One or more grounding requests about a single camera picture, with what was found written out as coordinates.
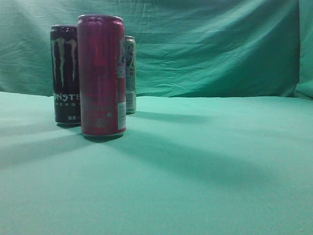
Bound green slim drink can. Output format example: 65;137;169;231
125;36;136;114

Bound pink slim drink can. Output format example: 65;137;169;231
77;15;126;138

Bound green table cloth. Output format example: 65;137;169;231
0;93;313;235

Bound green backdrop cloth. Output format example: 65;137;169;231
0;0;302;97

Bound black Monster energy can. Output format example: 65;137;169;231
50;25;81;126

